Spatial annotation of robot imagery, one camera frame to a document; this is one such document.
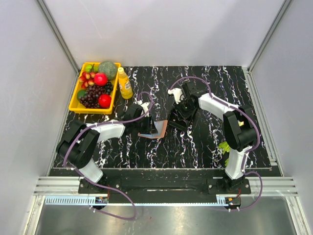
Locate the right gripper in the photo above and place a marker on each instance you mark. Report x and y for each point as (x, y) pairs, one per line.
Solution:
(178, 105)

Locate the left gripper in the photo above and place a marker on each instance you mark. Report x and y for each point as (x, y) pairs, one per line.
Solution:
(150, 128)

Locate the pink leather card holder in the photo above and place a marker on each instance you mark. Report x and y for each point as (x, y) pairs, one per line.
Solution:
(160, 130)

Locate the black card box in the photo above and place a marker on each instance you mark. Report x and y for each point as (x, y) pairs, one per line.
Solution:
(175, 119)

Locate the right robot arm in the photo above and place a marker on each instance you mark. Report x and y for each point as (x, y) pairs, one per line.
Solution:
(240, 131)

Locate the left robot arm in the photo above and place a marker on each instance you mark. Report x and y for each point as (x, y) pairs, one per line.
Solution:
(79, 141)

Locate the yellow juice bottle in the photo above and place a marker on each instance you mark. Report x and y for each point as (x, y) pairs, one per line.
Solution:
(124, 84)

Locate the red pomegranate lower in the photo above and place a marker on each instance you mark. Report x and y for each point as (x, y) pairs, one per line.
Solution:
(104, 101)

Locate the red pomegranate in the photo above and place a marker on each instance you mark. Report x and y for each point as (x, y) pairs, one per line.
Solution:
(100, 79)
(104, 101)

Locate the small black grape bunch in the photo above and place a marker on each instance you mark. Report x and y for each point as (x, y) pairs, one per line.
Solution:
(108, 88)

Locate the dark purple grape bunch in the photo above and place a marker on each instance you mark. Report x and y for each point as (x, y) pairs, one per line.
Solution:
(90, 100)

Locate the red pomegranate upper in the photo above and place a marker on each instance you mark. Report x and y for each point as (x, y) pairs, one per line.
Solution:
(100, 79)

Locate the green melon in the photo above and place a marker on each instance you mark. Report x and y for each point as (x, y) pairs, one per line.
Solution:
(109, 69)

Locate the yellow plastic tray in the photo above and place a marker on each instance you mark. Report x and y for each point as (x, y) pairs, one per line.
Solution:
(78, 108)

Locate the small red fruit bunch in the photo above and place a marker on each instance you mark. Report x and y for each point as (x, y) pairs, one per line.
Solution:
(86, 79)

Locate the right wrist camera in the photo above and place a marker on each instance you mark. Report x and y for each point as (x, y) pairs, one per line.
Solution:
(177, 94)

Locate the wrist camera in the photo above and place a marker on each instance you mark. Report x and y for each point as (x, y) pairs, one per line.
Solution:
(144, 105)
(177, 94)

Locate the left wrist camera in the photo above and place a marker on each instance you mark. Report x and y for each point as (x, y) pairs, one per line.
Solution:
(144, 105)

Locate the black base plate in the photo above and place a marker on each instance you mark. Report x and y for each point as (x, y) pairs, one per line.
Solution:
(164, 186)

